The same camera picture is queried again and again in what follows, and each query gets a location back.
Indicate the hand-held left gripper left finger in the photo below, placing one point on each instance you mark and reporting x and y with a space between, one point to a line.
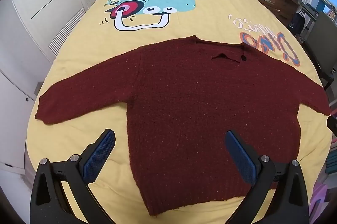
98 155

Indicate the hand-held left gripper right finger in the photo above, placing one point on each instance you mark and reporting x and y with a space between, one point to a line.
243 158

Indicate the dark red knit sweater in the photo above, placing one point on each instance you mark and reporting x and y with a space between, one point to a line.
184 108

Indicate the dark shopping bag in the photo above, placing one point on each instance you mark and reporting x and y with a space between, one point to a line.
297 24

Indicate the yellow dinosaur printed blanket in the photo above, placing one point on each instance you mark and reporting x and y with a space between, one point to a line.
210 16

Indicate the grey-green chair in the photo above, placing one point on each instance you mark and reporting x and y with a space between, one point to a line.
325 34

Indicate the white wardrobe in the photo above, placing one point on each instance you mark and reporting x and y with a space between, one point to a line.
39 3

